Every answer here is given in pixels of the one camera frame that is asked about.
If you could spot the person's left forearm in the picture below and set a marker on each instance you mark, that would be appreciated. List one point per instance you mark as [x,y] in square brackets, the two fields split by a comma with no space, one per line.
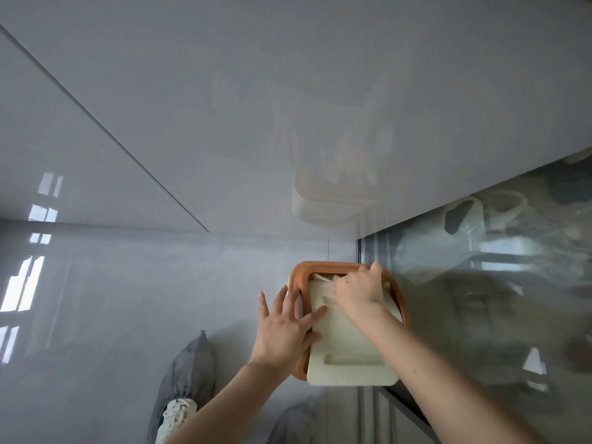
[222,406]

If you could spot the grey trouser leg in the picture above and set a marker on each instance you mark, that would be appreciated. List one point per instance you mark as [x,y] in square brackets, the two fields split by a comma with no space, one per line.
[293,423]
[189,369]

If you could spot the orange and cream folding basin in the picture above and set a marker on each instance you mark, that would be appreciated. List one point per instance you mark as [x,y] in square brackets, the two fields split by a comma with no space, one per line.
[344,346]

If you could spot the person's left hand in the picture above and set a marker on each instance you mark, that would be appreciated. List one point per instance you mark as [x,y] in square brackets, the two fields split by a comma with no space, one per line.
[277,339]

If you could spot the person's right forearm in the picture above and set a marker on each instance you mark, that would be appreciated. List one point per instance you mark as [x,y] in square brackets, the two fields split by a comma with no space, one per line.
[430,379]

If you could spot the person's left little finger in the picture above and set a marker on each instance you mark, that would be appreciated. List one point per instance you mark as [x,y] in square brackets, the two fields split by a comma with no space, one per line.
[263,305]

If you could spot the person's left middle finger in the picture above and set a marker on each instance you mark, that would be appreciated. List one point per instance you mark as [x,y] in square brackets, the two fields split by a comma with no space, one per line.
[294,304]

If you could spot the person's right fingers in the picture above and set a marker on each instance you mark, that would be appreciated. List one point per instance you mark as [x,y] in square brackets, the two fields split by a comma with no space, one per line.
[372,272]

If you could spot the person's right hand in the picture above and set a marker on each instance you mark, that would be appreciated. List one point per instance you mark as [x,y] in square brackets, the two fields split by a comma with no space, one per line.
[360,293]

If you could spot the white sneaker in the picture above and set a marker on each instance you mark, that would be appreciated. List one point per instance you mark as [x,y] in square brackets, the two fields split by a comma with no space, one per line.
[175,418]

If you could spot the person's left thumb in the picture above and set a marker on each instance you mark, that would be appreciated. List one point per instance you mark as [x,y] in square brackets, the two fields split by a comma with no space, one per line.
[311,339]

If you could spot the glass sliding door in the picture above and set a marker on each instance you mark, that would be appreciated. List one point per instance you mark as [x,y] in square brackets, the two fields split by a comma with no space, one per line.
[485,295]

